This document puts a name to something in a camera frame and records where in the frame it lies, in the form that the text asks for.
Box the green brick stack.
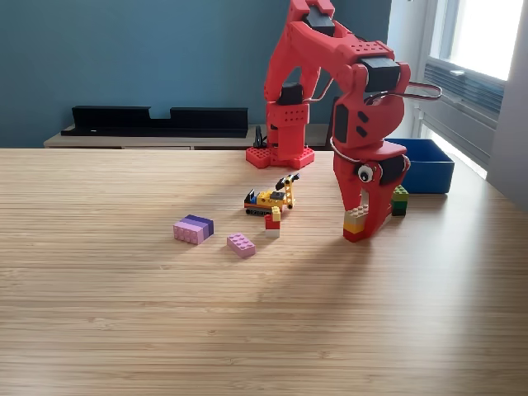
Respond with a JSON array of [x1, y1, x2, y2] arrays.
[[390, 184, 410, 217]]

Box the pink purple brick stack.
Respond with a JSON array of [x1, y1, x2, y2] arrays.
[[172, 214, 215, 246]]

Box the dark wooden chair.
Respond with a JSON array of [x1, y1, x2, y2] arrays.
[[325, 96, 343, 152]]

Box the blue plastic bin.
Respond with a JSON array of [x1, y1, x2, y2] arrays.
[[385, 138, 455, 194]]

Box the tan yellow red brick stack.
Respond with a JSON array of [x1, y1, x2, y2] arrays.
[[342, 205, 370, 243]]

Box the yellow red white brick stack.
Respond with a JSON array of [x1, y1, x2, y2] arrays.
[[264, 205, 282, 238]]

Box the small yellow toy digger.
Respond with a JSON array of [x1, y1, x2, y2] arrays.
[[243, 172, 301, 217]]

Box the pink lego brick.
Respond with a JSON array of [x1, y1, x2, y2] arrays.
[[226, 233, 257, 259]]

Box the grey window vent unit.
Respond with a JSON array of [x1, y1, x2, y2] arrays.
[[414, 57, 507, 168]]

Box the pale wooden sideboard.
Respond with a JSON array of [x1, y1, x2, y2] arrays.
[[43, 123, 331, 151]]

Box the bright window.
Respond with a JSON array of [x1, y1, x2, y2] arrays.
[[428, 0, 528, 83]]

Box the black wall shelf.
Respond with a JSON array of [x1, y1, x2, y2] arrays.
[[60, 105, 249, 139]]

